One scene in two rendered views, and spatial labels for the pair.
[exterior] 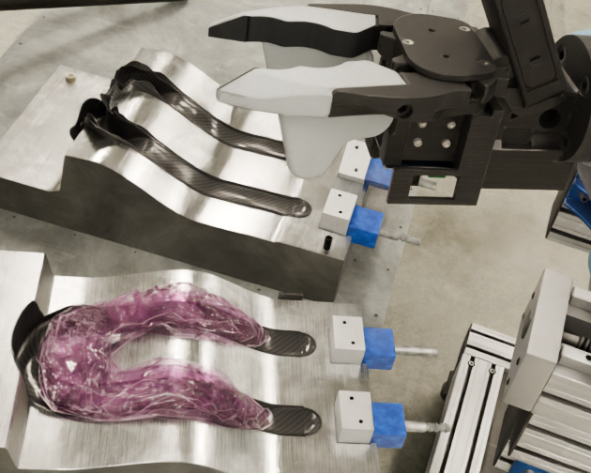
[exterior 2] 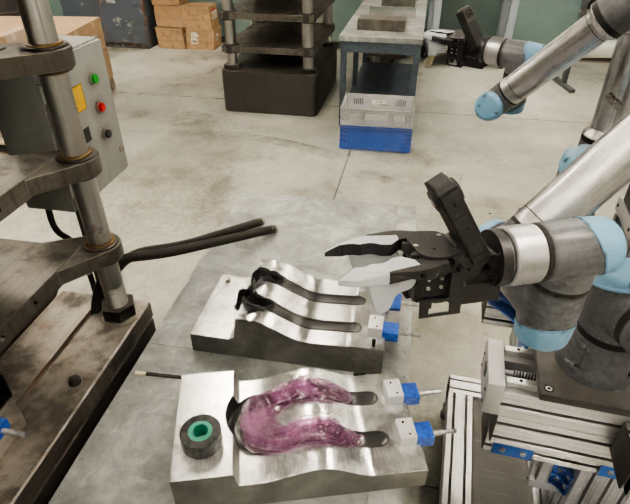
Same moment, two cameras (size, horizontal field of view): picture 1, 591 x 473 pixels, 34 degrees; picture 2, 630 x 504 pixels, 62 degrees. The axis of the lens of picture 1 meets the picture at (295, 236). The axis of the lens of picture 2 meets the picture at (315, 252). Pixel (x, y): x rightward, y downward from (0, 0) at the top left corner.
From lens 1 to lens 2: 0.11 m
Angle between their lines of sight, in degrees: 10
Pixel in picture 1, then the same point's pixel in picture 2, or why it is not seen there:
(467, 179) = (454, 301)
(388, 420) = (424, 431)
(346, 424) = (403, 436)
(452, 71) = (439, 255)
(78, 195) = (243, 338)
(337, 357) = (390, 401)
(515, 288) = (468, 352)
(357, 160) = not seen: hidden behind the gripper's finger
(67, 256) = (241, 371)
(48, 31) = (211, 258)
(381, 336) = (410, 387)
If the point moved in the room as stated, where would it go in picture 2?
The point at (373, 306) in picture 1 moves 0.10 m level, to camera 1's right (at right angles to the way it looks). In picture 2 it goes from (402, 372) to (441, 374)
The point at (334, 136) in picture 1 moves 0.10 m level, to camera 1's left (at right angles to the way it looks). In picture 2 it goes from (391, 292) to (303, 289)
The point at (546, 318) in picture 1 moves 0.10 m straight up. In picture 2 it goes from (494, 364) to (504, 328)
